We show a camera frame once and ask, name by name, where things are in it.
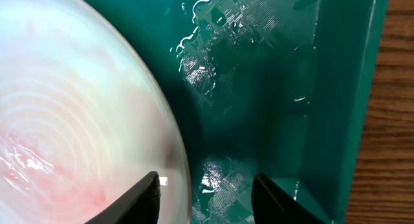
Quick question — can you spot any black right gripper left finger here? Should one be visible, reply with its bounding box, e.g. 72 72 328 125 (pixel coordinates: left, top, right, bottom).
85 171 161 224

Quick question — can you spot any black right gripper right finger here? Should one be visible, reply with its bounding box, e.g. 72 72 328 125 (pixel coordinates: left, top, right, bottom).
251 174 323 224

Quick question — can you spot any light blue plate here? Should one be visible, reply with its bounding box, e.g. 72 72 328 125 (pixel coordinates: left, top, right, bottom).
1 0 191 223

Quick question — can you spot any teal plastic tray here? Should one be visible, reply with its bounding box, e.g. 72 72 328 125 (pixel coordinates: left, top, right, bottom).
84 0 388 223

